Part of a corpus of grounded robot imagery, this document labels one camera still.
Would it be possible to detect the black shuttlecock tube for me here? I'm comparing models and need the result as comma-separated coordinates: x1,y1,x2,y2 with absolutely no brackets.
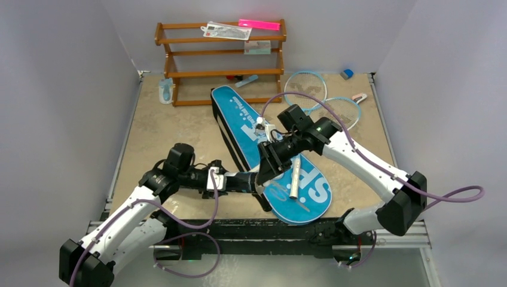
224,172,264,194

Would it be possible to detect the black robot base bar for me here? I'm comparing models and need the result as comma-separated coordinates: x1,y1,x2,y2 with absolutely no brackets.
153,218,374,265

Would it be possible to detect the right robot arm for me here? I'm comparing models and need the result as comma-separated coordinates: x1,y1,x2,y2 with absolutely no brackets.
255,105,427,243

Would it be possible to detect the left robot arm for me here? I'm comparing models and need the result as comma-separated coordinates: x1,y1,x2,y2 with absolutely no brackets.
58,143,251,286

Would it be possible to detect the blue racket bag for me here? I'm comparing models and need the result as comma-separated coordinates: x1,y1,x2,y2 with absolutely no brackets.
210,86,332,225

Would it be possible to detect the red and black small object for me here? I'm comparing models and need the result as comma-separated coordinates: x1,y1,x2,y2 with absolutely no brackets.
226,75,244,81

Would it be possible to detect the light blue packaged tool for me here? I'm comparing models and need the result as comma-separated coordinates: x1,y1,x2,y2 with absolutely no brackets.
158,78,173,105

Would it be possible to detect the pink and white clip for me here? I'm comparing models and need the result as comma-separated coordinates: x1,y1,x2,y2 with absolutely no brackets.
351,93,368,104

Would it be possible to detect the wooden three-tier shelf rack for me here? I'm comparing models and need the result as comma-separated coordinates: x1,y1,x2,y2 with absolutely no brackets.
154,19,287,107

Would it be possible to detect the blue and grey eraser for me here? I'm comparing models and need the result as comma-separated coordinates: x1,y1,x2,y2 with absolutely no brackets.
340,69,354,80

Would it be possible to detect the small white box on shelf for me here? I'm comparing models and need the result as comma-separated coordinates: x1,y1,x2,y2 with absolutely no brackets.
243,40,271,55

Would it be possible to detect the pink fluorescent ruler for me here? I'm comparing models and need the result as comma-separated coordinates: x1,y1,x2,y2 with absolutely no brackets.
238,19,281,31

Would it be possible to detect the clear packaged item on shelf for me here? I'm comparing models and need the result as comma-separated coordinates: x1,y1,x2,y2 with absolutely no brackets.
200,22,252,41

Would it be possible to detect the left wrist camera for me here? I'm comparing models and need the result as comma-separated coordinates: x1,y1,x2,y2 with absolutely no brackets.
206,167,227,191

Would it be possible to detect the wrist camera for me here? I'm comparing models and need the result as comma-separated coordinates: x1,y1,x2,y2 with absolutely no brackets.
254,117,281,142
206,167,227,191

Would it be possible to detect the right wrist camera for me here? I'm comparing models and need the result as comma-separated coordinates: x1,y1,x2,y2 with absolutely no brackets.
254,117,281,142

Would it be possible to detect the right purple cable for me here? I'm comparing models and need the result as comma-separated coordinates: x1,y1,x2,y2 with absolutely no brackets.
261,92,485,270

